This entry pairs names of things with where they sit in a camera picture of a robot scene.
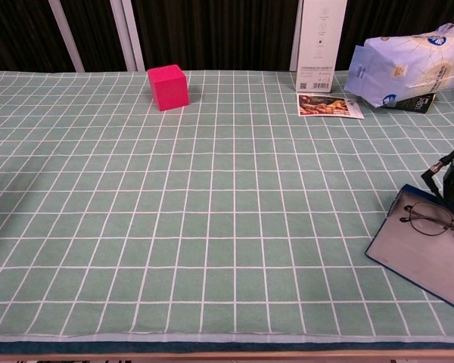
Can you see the black curtain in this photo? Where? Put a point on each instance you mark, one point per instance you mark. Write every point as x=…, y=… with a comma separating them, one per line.
x=219, y=34

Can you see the tall white carton box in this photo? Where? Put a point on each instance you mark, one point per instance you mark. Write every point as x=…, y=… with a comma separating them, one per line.
x=319, y=38

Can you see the pink cube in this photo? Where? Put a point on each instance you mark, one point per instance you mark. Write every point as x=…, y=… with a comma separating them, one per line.
x=169, y=87

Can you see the blue glasses case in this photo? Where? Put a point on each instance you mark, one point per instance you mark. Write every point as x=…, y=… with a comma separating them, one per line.
x=408, y=257

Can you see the picture postcard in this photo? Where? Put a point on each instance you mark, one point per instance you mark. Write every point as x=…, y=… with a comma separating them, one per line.
x=327, y=106

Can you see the pale blue snack bag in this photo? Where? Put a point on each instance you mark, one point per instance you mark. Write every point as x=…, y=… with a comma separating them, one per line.
x=405, y=68

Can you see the black tube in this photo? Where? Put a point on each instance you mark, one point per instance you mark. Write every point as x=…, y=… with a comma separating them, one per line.
x=418, y=104

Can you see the thin-framed eyeglasses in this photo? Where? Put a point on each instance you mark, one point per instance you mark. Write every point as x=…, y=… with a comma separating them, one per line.
x=447, y=225

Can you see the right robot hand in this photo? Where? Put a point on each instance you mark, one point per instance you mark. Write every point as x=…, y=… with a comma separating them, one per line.
x=449, y=189

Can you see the green checkered tablecloth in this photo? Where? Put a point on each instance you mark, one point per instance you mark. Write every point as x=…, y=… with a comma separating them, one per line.
x=136, y=227

